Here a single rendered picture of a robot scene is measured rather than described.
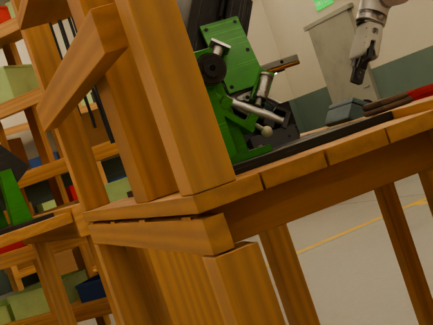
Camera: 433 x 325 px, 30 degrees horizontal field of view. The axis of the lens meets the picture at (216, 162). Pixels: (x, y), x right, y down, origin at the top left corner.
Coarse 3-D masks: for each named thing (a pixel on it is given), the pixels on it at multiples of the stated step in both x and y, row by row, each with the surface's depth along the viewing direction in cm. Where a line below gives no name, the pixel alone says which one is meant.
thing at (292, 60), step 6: (276, 60) 235; (282, 60) 235; (288, 60) 235; (294, 60) 236; (264, 66) 233; (270, 66) 234; (276, 66) 234; (282, 66) 235; (288, 66) 235; (276, 72) 242
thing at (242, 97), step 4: (224, 88) 217; (252, 88) 218; (240, 92) 217; (244, 92) 218; (248, 92) 218; (232, 96) 217; (236, 96) 217; (240, 96) 217; (244, 96) 217; (248, 96) 217; (240, 100) 216; (244, 100) 217; (248, 100) 217; (252, 104) 217; (264, 108) 218
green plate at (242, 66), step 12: (216, 24) 221; (228, 24) 221; (240, 24) 222; (204, 36) 219; (216, 36) 219; (228, 36) 220; (240, 36) 221; (240, 48) 220; (228, 60) 218; (240, 60) 219; (252, 60) 219; (228, 72) 217; (240, 72) 217; (252, 72) 218; (228, 84) 215; (240, 84) 216; (252, 84) 217
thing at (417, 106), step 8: (432, 96) 183; (408, 104) 183; (416, 104) 172; (424, 104) 169; (432, 104) 166; (384, 112) 186; (392, 112) 182; (400, 112) 179; (408, 112) 176; (416, 112) 173; (320, 128) 241; (432, 136) 170; (432, 168) 174
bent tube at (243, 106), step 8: (216, 40) 214; (216, 48) 214; (224, 48) 216; (232, 104) 210; (240, 104) 210; (248, 104) 211; (248, 112) 211; (256, 112) 211; (264, 112) 211; (272, 112) 212; (272, 120) 211; (280, 120) 211
